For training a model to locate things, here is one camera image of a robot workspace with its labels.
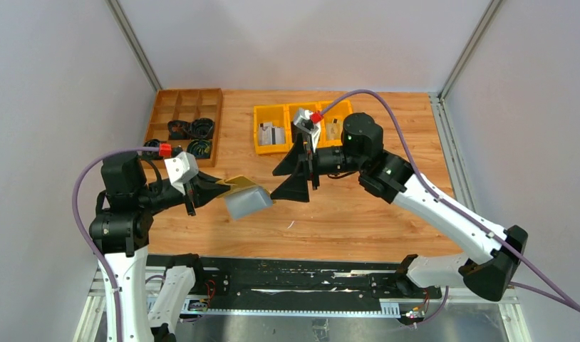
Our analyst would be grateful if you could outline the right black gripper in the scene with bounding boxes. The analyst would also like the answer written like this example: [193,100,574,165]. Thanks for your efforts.
[270,130,365,204]

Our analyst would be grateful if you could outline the yellow leather card holder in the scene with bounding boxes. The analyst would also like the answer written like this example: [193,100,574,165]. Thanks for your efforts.
[216,175,275,220]

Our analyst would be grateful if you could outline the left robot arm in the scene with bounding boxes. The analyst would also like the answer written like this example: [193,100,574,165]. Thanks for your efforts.
[86,147,231,341]

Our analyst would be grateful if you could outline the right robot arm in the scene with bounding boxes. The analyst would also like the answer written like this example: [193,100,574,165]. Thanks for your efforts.
[271,110,528,301]

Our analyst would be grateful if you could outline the silver cards in bin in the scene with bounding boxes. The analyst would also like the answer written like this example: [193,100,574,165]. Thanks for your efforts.
[257,122,286,146]

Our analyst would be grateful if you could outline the tan cards in bin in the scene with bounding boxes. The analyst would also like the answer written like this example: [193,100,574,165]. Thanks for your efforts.
[323,117,345,143]

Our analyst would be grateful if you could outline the left yellow bin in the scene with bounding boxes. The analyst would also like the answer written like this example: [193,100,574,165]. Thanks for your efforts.
[253,104,291,155]

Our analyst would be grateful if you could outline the yellow bin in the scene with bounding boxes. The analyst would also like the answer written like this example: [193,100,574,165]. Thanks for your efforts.
[253,104,291,155]
[318,100,353,148]
[289,105,323,152]

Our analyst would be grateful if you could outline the right yellow bin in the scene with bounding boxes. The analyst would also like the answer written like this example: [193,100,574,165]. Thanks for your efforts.
[318,100,353,148]

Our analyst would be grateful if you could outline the middle yellow bin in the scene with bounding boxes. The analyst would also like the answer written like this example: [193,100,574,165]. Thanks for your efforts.
[289,105,323,152]

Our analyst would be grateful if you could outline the wooden compartment tray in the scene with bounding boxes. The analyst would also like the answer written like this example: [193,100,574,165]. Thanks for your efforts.
[144,88,224,167]

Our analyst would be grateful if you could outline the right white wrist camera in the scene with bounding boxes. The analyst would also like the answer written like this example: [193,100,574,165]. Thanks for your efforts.
[292,108,323,151]

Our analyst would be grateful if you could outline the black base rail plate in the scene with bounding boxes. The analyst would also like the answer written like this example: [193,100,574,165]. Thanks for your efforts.
[148,254,443,314]

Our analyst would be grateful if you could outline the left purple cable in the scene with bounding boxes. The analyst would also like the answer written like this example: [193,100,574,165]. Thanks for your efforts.
[71,143,173,342]

